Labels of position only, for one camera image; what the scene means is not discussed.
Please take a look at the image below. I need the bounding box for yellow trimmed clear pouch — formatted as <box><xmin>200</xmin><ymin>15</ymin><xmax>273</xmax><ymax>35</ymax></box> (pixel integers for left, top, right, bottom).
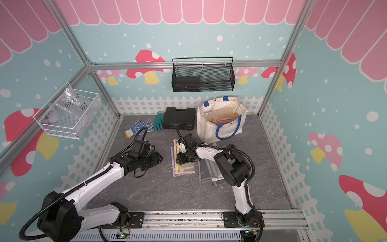
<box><xmin>171</xmin><ymin>140</ymin><xmax>195</xmax><ymax>177</ymax></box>

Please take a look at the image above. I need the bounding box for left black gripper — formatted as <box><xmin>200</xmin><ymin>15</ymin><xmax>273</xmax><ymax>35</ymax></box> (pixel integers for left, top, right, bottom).
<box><xmin>138</xmin><ymin>151</ymin><xmax>164</xmax><ymax>171</ymax></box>

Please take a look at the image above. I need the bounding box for green rubber glove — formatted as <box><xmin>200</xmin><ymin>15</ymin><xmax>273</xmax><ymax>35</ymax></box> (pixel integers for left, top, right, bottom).
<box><xmin>153</xmin><ymin>112</ymin><xmax>165</xmax><ymax>131</ymax></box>

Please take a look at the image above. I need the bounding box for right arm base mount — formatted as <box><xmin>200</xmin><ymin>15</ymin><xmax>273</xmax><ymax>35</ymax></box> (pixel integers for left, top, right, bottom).
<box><xmin>221</xmin><ymin>210</ymin><xmax>265</xmax><ymax>228</ymax></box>

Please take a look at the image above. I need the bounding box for pink brown mesh pouch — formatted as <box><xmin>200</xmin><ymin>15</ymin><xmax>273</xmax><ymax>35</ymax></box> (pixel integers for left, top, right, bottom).
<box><xmin>210</xmin><ymin>113</ymin><xmax>239</xmax><ymax>125</ymax></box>

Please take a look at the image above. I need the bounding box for clear plastic labelled bag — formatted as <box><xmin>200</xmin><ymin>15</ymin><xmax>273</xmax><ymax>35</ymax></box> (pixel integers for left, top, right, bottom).
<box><xmin>45</xmin><ymin>85</ymin><xmax>91</xmax><ymax>128</ymax></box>

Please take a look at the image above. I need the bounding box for black box in basket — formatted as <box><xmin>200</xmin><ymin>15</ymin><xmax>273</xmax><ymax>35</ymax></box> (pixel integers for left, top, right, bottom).
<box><xmin>172</xmin><ymin>76</ymin><xmax>201</xmax><ymax>92</ymax></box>

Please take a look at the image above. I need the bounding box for grey pouch under white pouch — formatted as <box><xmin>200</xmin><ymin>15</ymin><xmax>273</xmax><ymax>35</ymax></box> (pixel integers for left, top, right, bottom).
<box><xmin>213</xmin><ymin>179</ymin><xmax>228</xmax><ymax>189</ymax></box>

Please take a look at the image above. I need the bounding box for blue white work glove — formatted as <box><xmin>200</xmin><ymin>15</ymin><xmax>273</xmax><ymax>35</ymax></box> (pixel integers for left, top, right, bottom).
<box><xmin>125</xmin><ymin>120</ymin><xmax>154</xmax><ymax>139</ymax></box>

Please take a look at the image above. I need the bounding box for beige mesh pouch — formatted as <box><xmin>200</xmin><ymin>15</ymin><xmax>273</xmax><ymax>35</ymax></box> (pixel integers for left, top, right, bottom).
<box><xmin>206</xmin><ymin>104</ymin><xmax>238</xmax><ymax>122</ymax></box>

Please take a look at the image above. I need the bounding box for white grey mesh pouch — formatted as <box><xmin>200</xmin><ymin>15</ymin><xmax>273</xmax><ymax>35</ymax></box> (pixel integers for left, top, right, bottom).
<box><xmin>199</xmin><ymin>159</ymin><xmax>224</xmax><ymax>182</ymax></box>

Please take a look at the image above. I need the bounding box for black plastic tool case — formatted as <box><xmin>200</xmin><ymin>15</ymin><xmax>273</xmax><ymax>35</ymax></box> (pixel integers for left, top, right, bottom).
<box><xmin>162</xmin><ymin>107</ymin><xmax>196</xmax><ymax>131</ymax></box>

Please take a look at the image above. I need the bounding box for black wire mesh basket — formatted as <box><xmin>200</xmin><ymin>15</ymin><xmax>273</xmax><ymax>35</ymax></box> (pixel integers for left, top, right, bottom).
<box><xmin>172</xmin><ymin>56</ymin><xmax>236</xmax><ymax>92</ymax></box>

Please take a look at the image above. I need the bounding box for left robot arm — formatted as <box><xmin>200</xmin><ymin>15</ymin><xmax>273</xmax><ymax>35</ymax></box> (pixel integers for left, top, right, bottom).
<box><xmin>19</xmin><ymin>137</ymin><xmax>163</xmax><ymax>242</ymax></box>

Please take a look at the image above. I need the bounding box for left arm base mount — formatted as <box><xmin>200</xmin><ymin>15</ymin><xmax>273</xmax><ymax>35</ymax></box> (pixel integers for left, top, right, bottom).
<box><xmin>102</xmin><ymin>212</ymin><xmax>145</xmax><ymax>229</ymax></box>

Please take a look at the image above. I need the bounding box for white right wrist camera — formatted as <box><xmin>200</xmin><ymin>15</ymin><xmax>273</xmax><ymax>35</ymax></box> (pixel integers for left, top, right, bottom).
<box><xmin>178</xmin><ymin>142</ymin><xmax>186</xmax><ymax>153</ymax></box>

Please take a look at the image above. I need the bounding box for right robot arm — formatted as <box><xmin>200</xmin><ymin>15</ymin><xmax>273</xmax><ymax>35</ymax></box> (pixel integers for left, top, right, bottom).
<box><xmin>176</xmin><ymin>131</ymin><xmax>265</xmax><ymax>230</ymax></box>

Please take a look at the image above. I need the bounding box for cream canvas tote bag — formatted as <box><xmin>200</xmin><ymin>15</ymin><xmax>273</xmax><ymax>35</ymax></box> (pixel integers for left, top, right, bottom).
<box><xmin>197</xmin><ymin>96</ymin><xmax>248</xmax><ymax>143</ymax></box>

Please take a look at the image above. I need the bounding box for white wire wall basket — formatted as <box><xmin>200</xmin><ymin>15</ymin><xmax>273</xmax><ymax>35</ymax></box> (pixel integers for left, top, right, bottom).
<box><xmin>33</xmin><ymin>83</ymin><xmax>102</xmax><ymax>140</ymax></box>

